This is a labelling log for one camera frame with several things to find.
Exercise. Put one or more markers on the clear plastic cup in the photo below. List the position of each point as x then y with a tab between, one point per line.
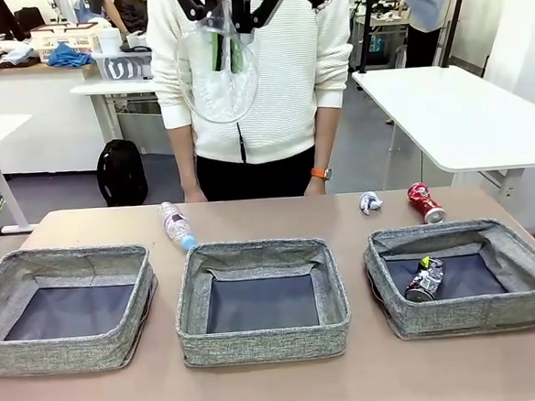
223	93

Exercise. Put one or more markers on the blue-capped plastic water bottle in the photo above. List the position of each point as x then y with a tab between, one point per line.
176	225

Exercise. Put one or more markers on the white paper ball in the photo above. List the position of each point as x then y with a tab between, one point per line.
370	202

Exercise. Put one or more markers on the red crushed drink can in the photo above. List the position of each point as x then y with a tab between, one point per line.
426	203

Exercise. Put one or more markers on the black crushed drink can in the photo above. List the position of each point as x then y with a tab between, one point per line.
422	281

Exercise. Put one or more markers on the person's left forearm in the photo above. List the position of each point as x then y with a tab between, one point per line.
326	136

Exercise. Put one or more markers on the person's right forearm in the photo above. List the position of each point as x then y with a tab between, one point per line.
186	160

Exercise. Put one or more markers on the person's right hand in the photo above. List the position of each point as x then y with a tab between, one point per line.
196	195

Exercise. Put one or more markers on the person's left hand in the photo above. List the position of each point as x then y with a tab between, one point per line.
318	187

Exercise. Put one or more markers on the wood-topped white desk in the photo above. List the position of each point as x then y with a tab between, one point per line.
35	97

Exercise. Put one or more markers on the background person dark top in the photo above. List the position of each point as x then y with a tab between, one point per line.
132	8

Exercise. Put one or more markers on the black white small device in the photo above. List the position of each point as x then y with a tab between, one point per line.
137	41

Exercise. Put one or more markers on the white knit sweater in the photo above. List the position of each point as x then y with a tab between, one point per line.
287	93

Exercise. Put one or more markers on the pale folded cloth pile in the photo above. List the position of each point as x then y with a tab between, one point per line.
16	54

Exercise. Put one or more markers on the white cylindrical container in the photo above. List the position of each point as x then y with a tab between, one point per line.
109	39

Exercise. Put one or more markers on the clear patterned storage bin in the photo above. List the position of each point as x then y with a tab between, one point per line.
120	68

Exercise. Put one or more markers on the blue crumpled cloth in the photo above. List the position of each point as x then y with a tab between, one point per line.
67	56

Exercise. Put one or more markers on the black backpack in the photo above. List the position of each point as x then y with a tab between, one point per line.
123	174

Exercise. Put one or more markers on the black stand pole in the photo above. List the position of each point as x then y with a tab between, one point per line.
368	19
457	8

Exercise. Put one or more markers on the white background desk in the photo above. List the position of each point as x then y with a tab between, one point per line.
103	88

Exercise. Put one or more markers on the cream plastic crate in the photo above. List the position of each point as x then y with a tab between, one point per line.
68	40

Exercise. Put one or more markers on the background work table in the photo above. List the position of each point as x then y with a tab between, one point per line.
388	17

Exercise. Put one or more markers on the grey fabric basket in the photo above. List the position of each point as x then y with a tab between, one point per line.
53	353
259	343
464	315

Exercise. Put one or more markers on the black trousers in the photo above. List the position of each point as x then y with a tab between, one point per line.
257	178

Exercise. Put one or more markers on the orange wrist watch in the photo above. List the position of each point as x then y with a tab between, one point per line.
321	173

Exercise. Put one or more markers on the background person blue shirt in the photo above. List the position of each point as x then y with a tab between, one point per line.
424	6

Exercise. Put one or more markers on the large white table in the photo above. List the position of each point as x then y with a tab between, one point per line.
450	114

